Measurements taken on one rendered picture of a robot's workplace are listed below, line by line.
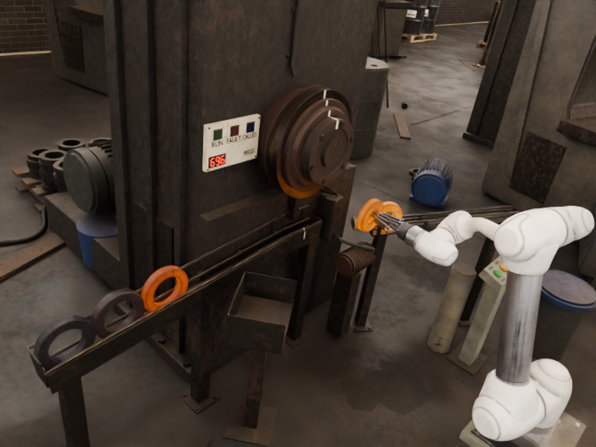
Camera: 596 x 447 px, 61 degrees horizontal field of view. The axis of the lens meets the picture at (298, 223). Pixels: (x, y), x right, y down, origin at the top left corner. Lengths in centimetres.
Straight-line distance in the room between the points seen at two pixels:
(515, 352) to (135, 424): 154
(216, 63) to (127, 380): 149
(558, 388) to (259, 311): 106
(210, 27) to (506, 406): 153
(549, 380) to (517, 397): 18
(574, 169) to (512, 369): 284
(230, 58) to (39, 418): 166
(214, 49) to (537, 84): 320
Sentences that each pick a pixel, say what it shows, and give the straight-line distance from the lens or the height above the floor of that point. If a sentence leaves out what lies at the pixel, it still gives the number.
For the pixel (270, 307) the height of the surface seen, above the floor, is 61.
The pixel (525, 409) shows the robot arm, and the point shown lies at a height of 67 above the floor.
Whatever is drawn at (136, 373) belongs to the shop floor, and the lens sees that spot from 258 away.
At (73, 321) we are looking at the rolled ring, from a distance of 175.
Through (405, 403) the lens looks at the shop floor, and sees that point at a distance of 261.
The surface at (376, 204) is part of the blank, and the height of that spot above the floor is 89.
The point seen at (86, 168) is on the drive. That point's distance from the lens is 300.
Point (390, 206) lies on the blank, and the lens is 251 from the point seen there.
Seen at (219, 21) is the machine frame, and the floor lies 158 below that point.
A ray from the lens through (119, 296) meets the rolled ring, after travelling 179.
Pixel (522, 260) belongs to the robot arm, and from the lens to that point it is 159.
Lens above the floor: 188
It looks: 30 degrees down
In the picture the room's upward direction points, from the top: 8 degrees clockwise
